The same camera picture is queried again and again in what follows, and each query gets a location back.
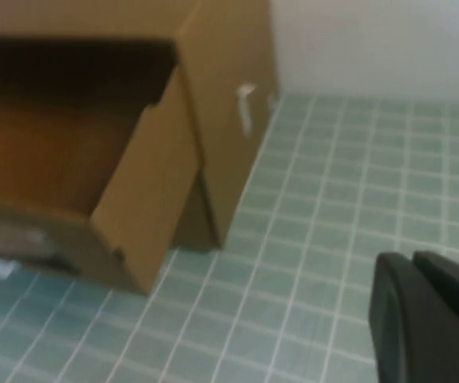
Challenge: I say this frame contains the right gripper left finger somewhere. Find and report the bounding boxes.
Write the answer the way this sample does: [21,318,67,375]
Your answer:
[367,251,459,383]

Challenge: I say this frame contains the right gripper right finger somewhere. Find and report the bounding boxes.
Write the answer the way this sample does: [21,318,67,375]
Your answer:
[411,250,459,342]

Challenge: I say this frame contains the cardboard drawer with worn window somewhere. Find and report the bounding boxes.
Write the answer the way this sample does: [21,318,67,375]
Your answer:
[0,38,207,296]

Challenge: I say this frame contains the cardboard box sleeve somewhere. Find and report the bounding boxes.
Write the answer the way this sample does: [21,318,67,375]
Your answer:
[0,0,279,176]
[203,55,281,253]

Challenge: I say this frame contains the green checked tablecloth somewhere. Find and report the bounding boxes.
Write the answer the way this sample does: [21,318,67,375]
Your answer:
[0,92,459,383]

